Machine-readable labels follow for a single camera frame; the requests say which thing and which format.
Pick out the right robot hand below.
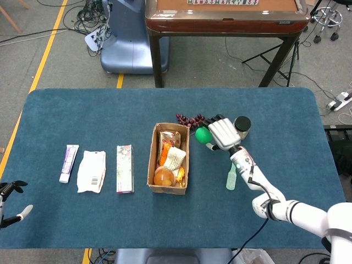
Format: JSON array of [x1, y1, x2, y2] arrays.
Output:
[[202, 114, 243, 152]]

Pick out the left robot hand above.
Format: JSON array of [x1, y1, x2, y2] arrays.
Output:
[[0, 180, 34, 229]]

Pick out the green ball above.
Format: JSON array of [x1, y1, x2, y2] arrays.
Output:
[[195, 126, 213, 145]]

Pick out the orange jelly cup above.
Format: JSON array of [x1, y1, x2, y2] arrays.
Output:
[[153, 167, 177, 187]]

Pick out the snack packets in box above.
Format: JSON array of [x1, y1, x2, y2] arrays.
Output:
[[158, 142, 185, 188]]

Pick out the cardboard box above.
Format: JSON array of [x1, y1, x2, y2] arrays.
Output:
[[147, 122, 190, 195]]

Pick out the glass jar black lid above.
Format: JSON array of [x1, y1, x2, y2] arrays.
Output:
[[233, 115, 252, 141]]

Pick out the dark red grape bunch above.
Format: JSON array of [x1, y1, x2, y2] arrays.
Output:
[[175, 113, 210, 130]]

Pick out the mint green brush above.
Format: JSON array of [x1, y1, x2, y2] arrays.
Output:
[[225, 162, 238, 191]]

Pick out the red white snack packet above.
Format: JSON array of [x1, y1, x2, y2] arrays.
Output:
[[159, 130, 182, 151]]

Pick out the white patterned snack packet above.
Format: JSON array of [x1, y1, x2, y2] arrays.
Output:
[[162, 147, 187, 171]]

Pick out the purple white toothpaste tube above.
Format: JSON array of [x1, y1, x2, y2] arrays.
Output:
[[58, 144, 80, 184]]

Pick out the white plastic pouch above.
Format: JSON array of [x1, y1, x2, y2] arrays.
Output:
[[76, 150, 107, 194]]

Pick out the black tripod stand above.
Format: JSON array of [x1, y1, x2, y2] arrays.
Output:
[[241, 41, 300, 87]]

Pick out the floral white carton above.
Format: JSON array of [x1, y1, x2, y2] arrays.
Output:
[[115, 144, 135, 194]]

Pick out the brown mahjong table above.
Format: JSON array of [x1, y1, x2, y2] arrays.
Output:
[[145, 0, 311, 88]]

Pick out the black case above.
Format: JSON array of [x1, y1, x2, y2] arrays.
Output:
[[323, 125, 352, 174]]

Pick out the blue felt table cover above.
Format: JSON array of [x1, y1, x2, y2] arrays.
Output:
[[0, 87, 349, 250]]

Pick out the white power strip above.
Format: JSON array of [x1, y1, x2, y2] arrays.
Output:
[[326, 92, 352, 112]]

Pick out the clear plastic bag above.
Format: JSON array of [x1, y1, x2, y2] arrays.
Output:
[[232, 248, 272, 264]]

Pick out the blue grey robot chassis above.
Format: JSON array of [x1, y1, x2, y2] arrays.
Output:
[[114, 248, 234, 264]]

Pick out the row of mahjong tiles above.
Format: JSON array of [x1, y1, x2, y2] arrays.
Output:
[[187, 0, 260, 6]]

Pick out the chrome stool with casters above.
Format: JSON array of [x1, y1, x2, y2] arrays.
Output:
[[310, 0, 344, 44]]

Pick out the white socket block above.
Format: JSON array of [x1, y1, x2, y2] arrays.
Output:
[[84, 30, 105, 52]]

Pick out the wooden chair leg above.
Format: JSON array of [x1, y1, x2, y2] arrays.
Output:
[[0, 0, 30, 34]]

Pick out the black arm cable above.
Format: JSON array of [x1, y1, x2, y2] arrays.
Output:
[[232, 164, 282, 264]]

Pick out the black floor cable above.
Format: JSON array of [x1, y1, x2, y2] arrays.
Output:
[[0, 27, 72, 44]]

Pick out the tangled cable bundle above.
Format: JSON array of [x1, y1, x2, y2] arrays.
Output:
[[37, 0, 112, 57]]

